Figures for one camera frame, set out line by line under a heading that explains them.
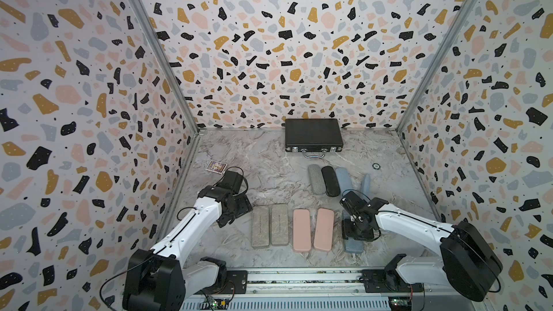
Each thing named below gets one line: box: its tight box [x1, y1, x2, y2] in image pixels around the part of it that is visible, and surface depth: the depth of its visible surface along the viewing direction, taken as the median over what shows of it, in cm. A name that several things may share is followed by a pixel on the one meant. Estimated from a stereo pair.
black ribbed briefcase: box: [284, 118, 344, 159], surface depth 112 cm
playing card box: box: [205, 159, 228, 175], surface depth 105 cm
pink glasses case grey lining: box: [292, 208, 312, 253], surface depth 85 cm
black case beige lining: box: [321, 165, 341, 198], surface depth 100 cm
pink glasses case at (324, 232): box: [313, 208, 335, 252], surface depth 85 cm
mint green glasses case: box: [270, 203, 289, 247], surface depth 85 cm
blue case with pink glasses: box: [335, 167, 353, 196], surface depth 100 cm
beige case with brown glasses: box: [307, 164, 327, 196], surface depth 99 cm
